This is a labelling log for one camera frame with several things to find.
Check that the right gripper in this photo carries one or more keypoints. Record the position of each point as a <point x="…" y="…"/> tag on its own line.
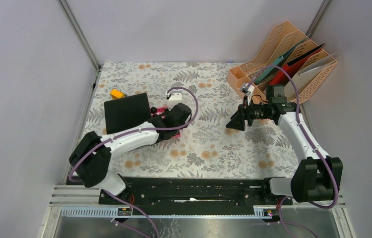
<point x="237" y="120"/>

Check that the teal folder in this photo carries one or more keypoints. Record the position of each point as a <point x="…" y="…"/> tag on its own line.
<point x="280" y="55"/>

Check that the red notebook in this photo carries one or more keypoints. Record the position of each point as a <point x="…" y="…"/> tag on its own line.
<point x="292" y="67"/>

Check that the pink drawer tray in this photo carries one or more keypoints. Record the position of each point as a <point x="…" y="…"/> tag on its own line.
<point x="162" y="110"/>

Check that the peach file organizer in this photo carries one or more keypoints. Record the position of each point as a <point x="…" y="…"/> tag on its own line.
<point x="288" y="57"/>

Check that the black pen holder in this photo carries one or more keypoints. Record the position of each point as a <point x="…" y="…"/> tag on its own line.
<point x="126" y="113"/>

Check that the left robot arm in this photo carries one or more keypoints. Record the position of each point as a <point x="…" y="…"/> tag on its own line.
<point x="91" y="158"/>

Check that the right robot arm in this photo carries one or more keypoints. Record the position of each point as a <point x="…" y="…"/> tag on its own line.
<point x="317" y="177"/>

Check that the floral table mat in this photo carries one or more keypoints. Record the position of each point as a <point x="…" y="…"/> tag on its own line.
<point x="206" y="148"/>

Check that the yellow block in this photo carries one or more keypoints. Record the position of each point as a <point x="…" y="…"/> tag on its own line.
<point x="116" y="94"/>

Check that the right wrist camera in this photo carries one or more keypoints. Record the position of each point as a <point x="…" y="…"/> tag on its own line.
<point x="247" y="90"/>

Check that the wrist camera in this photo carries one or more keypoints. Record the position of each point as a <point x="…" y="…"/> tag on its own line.
<point x="247" y="90"/>
<point x="173" y="99"/>

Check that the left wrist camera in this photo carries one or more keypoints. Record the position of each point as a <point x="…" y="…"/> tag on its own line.
<point x="173" y="99"/>

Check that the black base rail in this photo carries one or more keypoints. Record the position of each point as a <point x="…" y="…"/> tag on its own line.
<point x="200" y="196"/>

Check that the right aluminium frame post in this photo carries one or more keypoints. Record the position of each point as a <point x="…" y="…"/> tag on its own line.
<point x="320" y="14"/>

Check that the aluminium frame post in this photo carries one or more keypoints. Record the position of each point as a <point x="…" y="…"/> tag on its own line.
<point x="320" y="14"/>
<point x="64" y="4"/>

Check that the left aluminium frame post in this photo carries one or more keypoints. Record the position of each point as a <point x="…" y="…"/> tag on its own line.
<point x="64" y="4"/>

